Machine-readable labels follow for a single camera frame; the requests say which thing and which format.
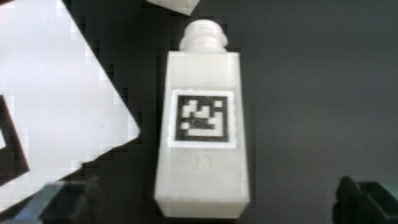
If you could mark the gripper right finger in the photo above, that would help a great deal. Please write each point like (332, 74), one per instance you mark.
(367, 202)

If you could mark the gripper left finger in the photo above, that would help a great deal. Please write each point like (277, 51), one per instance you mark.
(69, 203)

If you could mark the white table leg with tag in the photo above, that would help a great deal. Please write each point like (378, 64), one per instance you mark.
(202, 186)

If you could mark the white AprilTag base sheet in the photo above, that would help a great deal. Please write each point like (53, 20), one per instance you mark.
(69, 113)

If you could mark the white U-shaped obstacle fence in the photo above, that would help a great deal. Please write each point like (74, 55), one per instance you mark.
(181, 6)

